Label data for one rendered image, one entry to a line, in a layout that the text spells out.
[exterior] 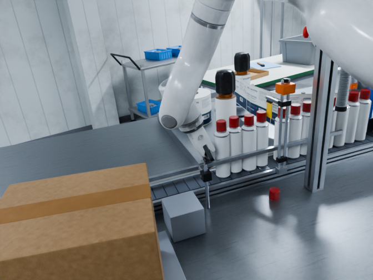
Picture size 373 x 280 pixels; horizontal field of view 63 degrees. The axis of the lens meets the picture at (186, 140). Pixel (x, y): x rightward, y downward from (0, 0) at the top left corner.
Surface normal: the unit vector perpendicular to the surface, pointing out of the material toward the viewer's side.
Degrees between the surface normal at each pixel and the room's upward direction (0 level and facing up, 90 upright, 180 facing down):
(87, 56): 90
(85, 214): 0
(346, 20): 65
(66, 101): 90
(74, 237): 0
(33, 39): 90
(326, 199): 0
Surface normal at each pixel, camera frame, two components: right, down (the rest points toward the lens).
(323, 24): -0.86, 0.21
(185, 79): 0.04, -0.07
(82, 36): 0.51, 0.32
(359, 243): -0.08, -0.90
